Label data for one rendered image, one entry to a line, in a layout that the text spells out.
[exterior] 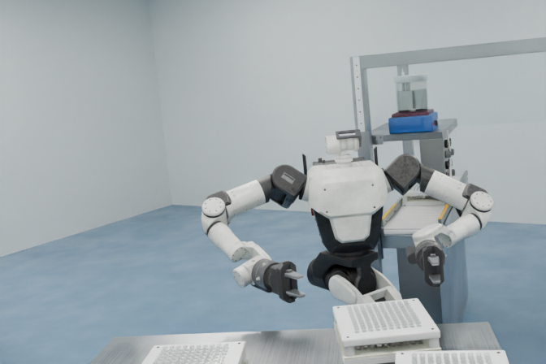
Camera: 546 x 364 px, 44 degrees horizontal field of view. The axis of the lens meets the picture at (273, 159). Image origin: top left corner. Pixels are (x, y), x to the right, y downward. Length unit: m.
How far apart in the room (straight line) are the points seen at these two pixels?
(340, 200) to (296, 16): 5.14
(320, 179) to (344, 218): 0.16
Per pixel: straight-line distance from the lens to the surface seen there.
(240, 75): 7.78
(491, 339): 1.90
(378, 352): 1.76
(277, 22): 7.44
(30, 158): 7.48
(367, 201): 2.31
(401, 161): 2.38
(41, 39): 7.67
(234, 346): 1.75
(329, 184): 2.28
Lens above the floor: 1.57
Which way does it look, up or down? 7 degrees down
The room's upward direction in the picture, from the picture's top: 6 degrees counter-clockwise
